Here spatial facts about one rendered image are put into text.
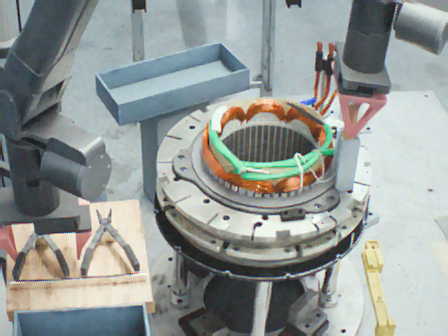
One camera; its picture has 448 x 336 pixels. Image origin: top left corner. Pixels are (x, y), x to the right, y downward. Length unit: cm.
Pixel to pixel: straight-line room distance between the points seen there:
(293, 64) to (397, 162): 183
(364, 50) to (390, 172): 73
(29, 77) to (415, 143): 112
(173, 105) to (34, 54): 59
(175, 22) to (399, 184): 229
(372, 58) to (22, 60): 43
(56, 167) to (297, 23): 301
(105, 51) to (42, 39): 275
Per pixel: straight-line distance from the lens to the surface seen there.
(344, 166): 110
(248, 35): 368
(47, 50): 82
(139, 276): 103
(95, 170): 88
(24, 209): 97
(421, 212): 161
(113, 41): 364
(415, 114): 188
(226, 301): 139
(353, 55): 99
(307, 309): 128
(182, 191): 111
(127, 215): 113
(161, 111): 138
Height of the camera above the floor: 182
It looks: 37 degrees down
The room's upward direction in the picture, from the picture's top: 2 degrees counter-clockwise
